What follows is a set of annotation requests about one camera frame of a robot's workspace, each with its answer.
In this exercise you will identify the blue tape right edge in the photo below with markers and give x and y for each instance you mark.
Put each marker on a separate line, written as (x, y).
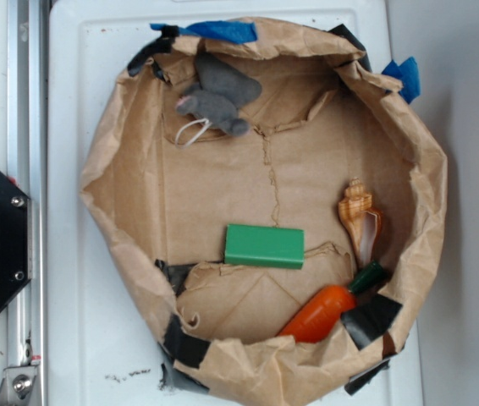
(408, 73)

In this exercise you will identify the blue tape edge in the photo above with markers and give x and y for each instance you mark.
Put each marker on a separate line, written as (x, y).
(408, 73)
(237, 32)

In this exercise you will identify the black tape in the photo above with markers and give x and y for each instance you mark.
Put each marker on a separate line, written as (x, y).
(183, 347)
(369, 321)

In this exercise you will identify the blue tape top edge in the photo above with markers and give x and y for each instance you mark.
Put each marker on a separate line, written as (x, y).
(237, 32)

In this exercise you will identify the white plastic tray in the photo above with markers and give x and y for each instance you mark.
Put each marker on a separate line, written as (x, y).
(99, 349)

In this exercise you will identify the brown paper bag container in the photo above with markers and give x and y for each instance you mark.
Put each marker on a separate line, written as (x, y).
(321, 120)

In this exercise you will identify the tan seashell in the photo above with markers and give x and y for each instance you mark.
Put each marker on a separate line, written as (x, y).
(361, 219)

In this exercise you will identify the black tape bottom right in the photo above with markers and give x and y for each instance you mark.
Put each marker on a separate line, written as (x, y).
(369, 321)

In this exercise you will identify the black tape bottom left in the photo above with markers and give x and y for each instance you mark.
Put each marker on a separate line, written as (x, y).
(183, 347)

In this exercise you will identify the green rectangular block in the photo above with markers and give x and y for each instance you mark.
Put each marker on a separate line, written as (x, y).
(249, 245)

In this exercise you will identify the orange toy carrot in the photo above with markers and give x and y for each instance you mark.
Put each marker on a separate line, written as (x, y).
(316, 319)

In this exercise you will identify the aluminum frame rail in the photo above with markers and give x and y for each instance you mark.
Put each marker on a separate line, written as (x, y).
(25, 376)

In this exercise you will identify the gray plush mouse toy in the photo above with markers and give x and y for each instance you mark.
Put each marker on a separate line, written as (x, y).
(215, 100)

